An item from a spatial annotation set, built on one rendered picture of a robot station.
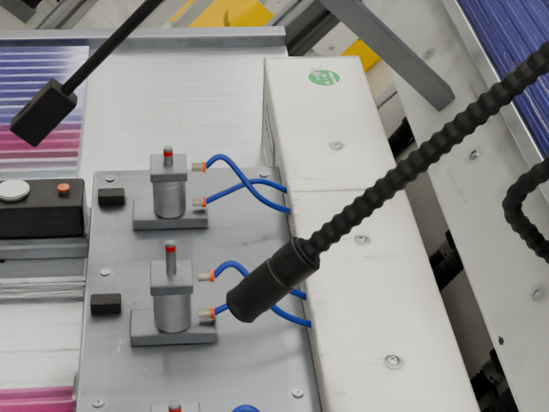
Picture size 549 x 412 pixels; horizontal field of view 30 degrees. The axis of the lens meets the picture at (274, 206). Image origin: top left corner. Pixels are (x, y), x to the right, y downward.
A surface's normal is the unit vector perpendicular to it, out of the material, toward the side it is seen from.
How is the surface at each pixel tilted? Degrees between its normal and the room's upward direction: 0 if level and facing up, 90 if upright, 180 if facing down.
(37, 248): 90
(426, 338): 43
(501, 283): 90
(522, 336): 90
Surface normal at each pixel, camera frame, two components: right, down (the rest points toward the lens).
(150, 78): 0.04, -0.80
